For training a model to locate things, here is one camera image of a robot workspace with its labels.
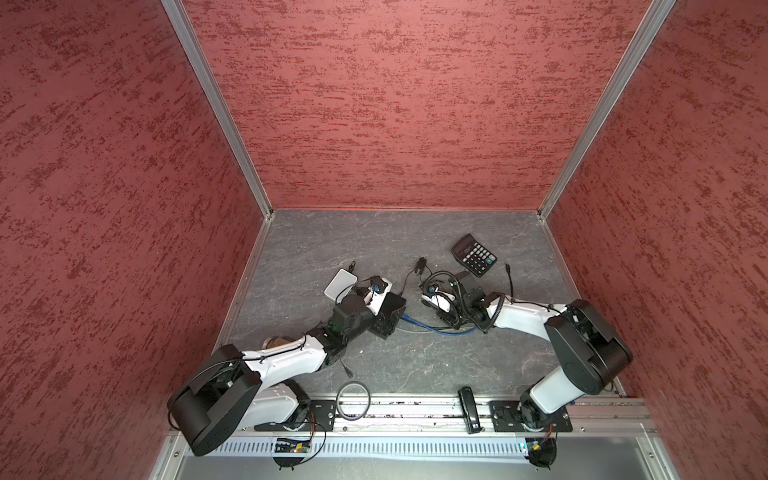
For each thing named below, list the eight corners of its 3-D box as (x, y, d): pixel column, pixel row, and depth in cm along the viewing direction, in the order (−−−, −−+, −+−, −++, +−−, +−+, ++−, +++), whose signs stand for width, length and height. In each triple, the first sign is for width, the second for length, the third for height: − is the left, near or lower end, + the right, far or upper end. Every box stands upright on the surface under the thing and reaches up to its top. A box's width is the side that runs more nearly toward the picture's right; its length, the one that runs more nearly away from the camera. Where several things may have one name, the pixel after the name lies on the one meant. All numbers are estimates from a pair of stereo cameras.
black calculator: (477, 278, 103) (479, 274, 101) (448, 250, 111) (449, 246, 109) (498, 264, 107) (500, 259, 105) (468, 238, 115) (470, 233, 113)
